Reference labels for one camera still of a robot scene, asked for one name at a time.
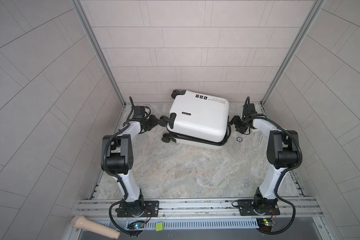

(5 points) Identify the black and white suitcase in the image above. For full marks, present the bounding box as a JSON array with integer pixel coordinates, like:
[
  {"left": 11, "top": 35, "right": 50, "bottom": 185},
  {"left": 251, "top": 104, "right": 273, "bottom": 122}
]
[{"left": 159, "top": 90, "right": 231, "bottom": 150}]

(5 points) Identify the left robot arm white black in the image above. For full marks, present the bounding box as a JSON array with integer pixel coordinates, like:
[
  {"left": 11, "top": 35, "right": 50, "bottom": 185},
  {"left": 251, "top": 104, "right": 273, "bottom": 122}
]
[{"left": 101, "top": 105, "right": 158, "bottom": 216}]

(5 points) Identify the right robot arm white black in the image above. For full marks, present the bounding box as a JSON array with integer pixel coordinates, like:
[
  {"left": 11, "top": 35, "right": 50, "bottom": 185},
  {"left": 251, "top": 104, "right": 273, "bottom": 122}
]
[{"left": 229, "top": 98, "right": 303, "bottom": 215}]

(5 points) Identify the right circuit board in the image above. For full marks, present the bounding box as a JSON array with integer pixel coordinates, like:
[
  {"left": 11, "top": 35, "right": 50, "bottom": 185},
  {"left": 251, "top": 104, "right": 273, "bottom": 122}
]
[{"left": 256, "top": 218, "right": 277, "bottom": 233}]

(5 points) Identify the circuit board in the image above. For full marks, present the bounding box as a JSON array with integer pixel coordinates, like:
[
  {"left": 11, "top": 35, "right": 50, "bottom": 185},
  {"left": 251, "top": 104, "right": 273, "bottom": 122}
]
[
  {"left": 256, "top": 218, "right": 277, "bottom": 233},
  {"left": 128, "top": 221, "right": 146, "bottom": 230}
]

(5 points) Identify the left circuit board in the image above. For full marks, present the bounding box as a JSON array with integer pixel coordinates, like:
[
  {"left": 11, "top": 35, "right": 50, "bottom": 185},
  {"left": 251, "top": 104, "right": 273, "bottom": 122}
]
[{"left": 128, "top": 221, "right": 146, "bottom": 230}]

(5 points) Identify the green sticky note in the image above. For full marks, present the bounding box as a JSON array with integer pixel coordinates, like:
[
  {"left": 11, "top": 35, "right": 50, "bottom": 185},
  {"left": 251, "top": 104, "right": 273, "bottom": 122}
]
[{"left": 155, "top": 222, "right": 164, "bottom": 232}]

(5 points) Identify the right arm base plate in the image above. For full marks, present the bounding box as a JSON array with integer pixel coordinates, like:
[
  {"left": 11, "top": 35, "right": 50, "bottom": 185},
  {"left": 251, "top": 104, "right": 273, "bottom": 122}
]
[{"left": 234, "top": 199, "right": 281, "bottom": 216}]

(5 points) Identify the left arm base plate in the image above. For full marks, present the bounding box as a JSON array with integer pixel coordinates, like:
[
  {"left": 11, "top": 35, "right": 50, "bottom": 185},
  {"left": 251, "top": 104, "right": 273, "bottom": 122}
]
[{"left": 115, "top": 201, "right": 160, "bottom": 218}]

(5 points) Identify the aluminium rail frame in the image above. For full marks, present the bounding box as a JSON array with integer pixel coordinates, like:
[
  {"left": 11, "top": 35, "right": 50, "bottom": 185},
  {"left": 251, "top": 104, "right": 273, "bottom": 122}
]
[{"left": 75, "top": 197, "right": 323, "bottom": 230}]

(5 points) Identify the beige cylindrical handle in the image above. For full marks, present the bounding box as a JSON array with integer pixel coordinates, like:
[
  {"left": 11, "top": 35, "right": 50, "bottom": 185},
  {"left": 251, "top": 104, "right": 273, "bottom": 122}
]
[{"left": 71, "top": 216, "right": 121, "bottom": 240}]

